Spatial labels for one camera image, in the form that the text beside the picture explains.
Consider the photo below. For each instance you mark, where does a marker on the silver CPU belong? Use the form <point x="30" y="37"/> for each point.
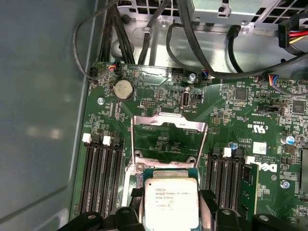
<point x="170" y="199"/>

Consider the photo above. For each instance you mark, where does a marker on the silver coin battery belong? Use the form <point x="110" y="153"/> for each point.
<point x="123" y="89"/>

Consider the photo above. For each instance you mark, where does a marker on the metal drive cage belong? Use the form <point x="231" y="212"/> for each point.
<point x="216" y="10"/>

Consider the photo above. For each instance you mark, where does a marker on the green RAM stick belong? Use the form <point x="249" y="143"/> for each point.
<point x="249" y="187"/>

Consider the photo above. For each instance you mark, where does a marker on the green motherboard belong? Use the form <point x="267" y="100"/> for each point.
<point x="228" y="115"/>

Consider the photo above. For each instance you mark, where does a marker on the black and grey PC case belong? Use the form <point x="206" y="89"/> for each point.
<point x="36" y="120"/>

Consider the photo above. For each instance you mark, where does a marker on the blue-topped capacitor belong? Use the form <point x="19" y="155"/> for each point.
<point x="290" y="140"/>

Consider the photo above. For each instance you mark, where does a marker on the silver board screw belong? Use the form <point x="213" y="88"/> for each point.
<point x="100" y="101"/>

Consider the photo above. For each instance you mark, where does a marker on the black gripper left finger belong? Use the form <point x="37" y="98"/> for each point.
<point x="125" y="219"/>

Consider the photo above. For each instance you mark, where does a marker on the black RAM slot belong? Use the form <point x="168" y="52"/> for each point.
<point x="235" y="180"/>
<point x="212" y="175"/>
<point x="106" y="180"/>
<point x="85" y="180"/>
<point x="116" y="180"/>
<point x="95" y="180"/>
<point x="224" y="180"/>

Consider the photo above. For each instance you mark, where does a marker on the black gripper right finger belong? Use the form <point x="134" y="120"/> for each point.
<point x="231" y="220"/>

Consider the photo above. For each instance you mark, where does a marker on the silver internal USB port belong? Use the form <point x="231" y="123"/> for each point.
<point x="186" y="100"/>

